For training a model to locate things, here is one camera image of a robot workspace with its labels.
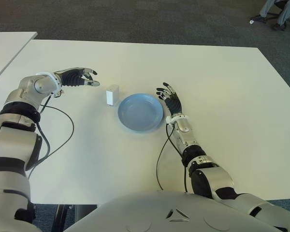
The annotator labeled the blue round plate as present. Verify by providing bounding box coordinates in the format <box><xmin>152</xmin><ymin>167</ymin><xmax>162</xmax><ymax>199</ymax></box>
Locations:
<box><xmin>117</xmin><ymin>93</ymin><xmax>164</xmax><ymax>132</ymax></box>

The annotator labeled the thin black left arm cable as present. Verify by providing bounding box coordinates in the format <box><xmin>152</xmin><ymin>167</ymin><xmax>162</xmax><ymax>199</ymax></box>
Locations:
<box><xmin>28</xmin><ymin>105</ymin><xmax>75</xmax><ymax>177</ymax></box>

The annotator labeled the white office table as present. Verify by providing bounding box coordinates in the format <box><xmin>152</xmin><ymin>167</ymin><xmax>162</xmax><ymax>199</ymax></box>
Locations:
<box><xmin>0</xmin><ymin>31</ymin><xmax>38</xmax><ymax>87</ymax></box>

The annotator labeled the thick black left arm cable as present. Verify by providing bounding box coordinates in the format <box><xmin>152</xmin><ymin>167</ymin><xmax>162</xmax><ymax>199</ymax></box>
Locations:
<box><xmin>25</xmin><ymin>95</ymin><xmax>51</xmax><ymax>172</ymax></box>

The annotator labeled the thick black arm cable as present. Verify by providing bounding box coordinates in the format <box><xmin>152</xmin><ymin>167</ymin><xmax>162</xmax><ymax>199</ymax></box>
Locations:
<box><xmin>169</xmin><ymin>129</ymin><xmax>189</xmax><ymax>194</ymax></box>
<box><xmin>25</xmin><ymin>95</ymin><xmax>51</xmax><ymax>172</ymax></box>

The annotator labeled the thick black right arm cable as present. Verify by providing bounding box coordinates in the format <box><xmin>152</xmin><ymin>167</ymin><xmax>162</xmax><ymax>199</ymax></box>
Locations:
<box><xmin>169</xmin><ymin>129</ymin><xmax>189</xmax><ymax>194</ymax></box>

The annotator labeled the black office chair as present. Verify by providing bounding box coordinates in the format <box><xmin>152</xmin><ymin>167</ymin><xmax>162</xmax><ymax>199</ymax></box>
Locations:
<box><xmin>249</xmin><ymin>11</ymin><xmax>290</xmax><ymax>29</ymax></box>

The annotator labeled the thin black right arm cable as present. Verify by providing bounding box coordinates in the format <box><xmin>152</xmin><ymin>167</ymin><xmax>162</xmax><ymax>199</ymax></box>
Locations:
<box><xmin>155</xmin><ymin>125</ymin><xmax>171</xmax><ymax>191</ymax></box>

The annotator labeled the grey robot torso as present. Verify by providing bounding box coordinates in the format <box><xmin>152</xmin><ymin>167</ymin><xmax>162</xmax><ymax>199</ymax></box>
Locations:
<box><xmin>62</xmin><ymin>189</ymin><xmax>281</xmax><ymax>232</ymax></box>

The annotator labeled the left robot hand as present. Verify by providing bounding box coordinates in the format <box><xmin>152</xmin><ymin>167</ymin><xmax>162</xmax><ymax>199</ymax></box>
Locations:
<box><xmin>53</xmin><ymin>67</ymin><xmax>100</xmax><ymax>87</ymax></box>

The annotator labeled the white cube charger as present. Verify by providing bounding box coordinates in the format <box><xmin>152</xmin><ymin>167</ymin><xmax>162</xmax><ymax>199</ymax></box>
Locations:
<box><xmin>105</xmin><ymin>84</ymin><xmax>119</xmax><ymax>107</ymax></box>

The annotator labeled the black table leg frame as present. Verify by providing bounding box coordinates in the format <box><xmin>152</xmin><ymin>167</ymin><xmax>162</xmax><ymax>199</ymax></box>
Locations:
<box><xmin>50</xmin><ymin>204</ymin><xmax>98</xmax><ymax>232</ymax></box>

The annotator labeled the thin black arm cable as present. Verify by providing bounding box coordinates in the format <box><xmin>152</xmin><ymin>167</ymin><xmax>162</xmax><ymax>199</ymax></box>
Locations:
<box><xmin>155</xmin><ymin>125</ymin><xmax>171</xmax><ymax>191</ymax></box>
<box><xmin>28</xmin><ymin>105</ymin><xmax>75</xmax><ymax>177</ymax></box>

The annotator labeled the person in grey trousers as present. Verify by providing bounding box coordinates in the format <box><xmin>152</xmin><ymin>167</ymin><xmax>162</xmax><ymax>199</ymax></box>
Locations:
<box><xmin>259</xmin><ymin>0</ymin><xmax>290</xmax><ymax>31</ymax></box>

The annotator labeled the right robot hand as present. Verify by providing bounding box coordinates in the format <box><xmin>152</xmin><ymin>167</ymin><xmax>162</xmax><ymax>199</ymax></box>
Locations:
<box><xmin>155</xmin><ymin>82</ymin><xmax>183</xmax><ymax>118</ymax></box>

